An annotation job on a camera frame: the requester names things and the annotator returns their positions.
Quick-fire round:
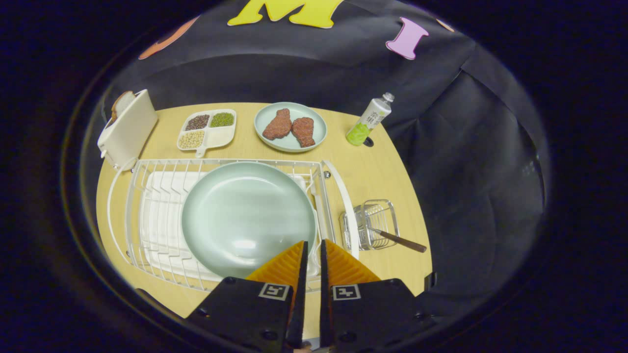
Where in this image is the white drain tray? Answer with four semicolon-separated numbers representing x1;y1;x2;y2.
140;171;324;282

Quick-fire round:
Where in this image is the wooden handle spoon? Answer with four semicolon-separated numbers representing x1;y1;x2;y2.
366;226;428;253

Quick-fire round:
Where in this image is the white divided bean tray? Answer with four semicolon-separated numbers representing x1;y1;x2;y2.
177;109;237;158

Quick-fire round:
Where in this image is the large light green plate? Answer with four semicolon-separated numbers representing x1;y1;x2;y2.
181;161;317;279

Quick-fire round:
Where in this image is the white wire dish rack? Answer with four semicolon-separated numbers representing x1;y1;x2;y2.
106;158;360;294

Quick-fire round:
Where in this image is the clear wire basket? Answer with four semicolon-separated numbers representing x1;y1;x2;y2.
340;199;400;252

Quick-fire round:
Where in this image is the bread slice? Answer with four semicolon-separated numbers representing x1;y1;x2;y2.
110;91;136;122

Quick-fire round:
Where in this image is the green and white bottle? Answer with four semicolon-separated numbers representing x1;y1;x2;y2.
346;92;395;147

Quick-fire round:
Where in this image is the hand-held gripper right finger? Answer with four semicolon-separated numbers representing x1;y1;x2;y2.
320;239;437;351

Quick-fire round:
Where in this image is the brown meat piece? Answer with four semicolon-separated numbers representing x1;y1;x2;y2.
292;117;316;148
262;108;293;141

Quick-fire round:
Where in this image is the small light green plate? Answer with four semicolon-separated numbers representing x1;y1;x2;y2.
254;102;328;153

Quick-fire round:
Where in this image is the black backdrop cloth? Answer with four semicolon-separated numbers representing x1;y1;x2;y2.
98;0;550;319

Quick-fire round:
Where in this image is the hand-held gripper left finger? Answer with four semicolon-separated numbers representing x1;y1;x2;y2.
185;240;309;351

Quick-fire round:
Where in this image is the white toaster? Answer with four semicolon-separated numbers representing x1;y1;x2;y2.
97;89;159;172

